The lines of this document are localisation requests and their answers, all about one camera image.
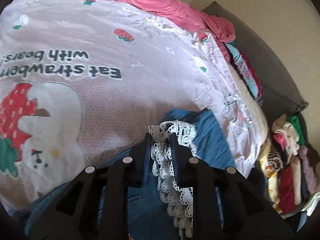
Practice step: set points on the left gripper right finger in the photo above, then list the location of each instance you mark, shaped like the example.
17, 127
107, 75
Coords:
225, 204

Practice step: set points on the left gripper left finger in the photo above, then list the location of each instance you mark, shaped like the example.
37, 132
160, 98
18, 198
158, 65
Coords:
94, 205

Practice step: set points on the stored clothes pile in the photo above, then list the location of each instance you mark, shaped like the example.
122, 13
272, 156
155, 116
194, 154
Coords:
290, 166

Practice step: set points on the beige mattress cover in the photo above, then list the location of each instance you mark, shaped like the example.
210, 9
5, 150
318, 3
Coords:
258, 119

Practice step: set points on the grey bed headboard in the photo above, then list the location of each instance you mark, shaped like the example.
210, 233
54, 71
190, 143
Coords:
281, 95

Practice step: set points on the pink strawberry print bedsheet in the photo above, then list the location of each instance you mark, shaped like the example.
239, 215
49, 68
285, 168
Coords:
82, 80

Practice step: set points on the colourful folded blanket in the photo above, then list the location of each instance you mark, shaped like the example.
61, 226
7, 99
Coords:
243, 67

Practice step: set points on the pink rumpled duvet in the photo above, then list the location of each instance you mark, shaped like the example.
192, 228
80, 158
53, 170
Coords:
190, 19

